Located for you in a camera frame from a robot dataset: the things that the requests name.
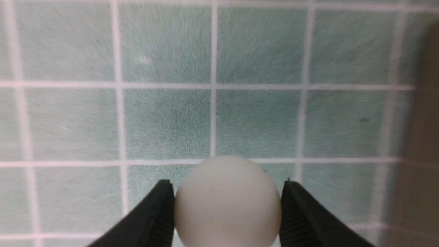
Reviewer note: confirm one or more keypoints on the olive green plastic bin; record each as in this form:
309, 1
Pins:
414, 215

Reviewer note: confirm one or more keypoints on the white ping-pong ball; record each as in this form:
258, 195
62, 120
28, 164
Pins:
227, 201

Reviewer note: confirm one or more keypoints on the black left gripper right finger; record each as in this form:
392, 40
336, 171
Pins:
307, 223

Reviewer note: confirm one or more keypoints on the green checkered tablecloth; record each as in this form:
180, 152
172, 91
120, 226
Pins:
100, 99

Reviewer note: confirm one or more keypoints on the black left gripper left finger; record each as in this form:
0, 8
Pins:
149, 224

